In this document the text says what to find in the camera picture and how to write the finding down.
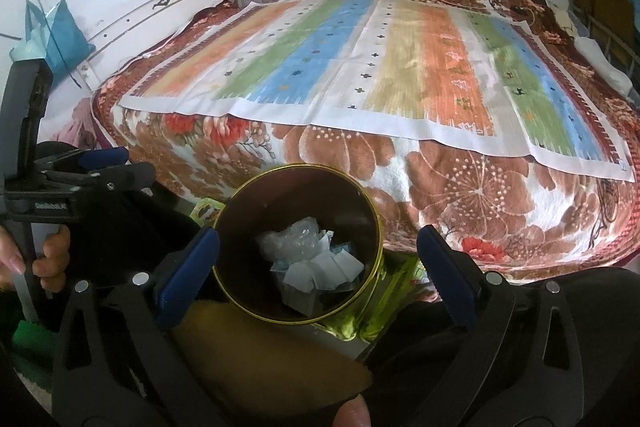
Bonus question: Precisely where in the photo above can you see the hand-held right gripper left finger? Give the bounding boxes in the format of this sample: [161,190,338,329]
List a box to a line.
[52,226,223,427]

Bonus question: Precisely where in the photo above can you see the person's black trousers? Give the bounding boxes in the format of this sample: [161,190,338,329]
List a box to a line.
[65,187,640,427]

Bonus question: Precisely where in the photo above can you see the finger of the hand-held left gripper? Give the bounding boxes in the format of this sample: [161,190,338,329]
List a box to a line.
[45,163,157,195]
[37,146,130,172]

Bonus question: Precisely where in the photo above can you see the white cloth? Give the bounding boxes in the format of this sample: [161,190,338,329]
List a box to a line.
[575,34,636,95]

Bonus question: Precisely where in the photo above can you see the yellow green printed bag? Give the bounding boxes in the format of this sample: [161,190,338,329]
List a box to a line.
[192,199,226,228]

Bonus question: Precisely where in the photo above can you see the brown floral blanket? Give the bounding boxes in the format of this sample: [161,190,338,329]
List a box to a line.
[90,0,640,280]

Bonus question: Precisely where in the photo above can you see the green gold tin can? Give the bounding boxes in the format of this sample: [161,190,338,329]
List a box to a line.
[211,163,433,360]

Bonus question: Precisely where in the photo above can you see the white bed headboard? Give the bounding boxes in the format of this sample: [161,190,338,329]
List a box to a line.
[75,0,241,82]

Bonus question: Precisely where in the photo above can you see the person's left hand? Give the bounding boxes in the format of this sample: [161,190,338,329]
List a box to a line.
[0,224,71,293]

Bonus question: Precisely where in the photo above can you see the metal wire rack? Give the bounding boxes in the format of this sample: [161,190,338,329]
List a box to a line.
[570,4,640,78]

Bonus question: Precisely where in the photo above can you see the striped colourful mat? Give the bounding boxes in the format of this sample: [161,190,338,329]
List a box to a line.
[120,0,636,182]

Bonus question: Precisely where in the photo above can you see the pink bed sheet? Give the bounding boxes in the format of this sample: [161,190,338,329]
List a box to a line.
[62,99,108,148]

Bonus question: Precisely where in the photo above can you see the large clear plastic bag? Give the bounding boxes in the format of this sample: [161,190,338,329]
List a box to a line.
[257,217,331,265]

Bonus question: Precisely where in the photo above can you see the person's right hand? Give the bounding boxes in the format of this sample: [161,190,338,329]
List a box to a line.
[334,394,373,427]

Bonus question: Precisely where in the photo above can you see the blue hanging bag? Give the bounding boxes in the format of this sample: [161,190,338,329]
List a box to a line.
[10,0,96,75]

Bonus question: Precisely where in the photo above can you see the green cloth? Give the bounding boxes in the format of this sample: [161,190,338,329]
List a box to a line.
[10,317,61,363]

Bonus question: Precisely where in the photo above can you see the small blue white packet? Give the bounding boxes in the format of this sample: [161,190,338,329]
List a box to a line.
[325,234,358,258]

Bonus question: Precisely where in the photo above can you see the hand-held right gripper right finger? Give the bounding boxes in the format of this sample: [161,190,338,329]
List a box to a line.
[342,224,586,427]

